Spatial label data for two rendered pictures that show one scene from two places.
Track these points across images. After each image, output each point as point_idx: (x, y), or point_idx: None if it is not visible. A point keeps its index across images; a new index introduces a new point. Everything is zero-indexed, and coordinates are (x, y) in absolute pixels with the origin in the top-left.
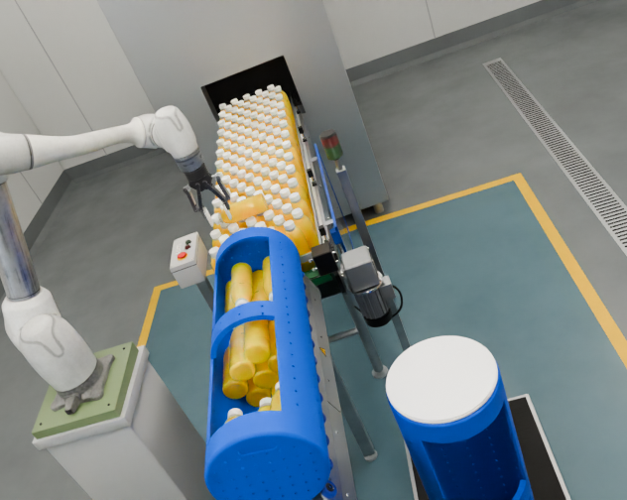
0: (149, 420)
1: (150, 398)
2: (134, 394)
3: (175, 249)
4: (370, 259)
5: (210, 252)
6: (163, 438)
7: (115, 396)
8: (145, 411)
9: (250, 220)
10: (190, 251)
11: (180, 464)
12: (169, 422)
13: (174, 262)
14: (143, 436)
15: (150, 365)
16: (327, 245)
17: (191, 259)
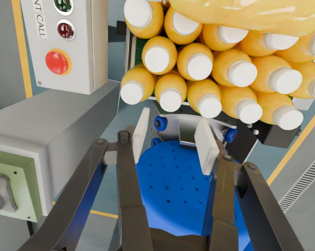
0: (63, 171)
1: (59, 161)
2: (48, 194)
3: (29, 7)
4: (309, 108)
5: (124, 99)
6: (75, 157)
7: (32, 213)
8: (59, 174)
9: (234, 36)
10: (77, 55)
11: (86, 144)
12: (76, 142)
13: (42, 69)
14: (62, 185)
15: (50, 145)
16: (293, 135)
17: (84, 90)
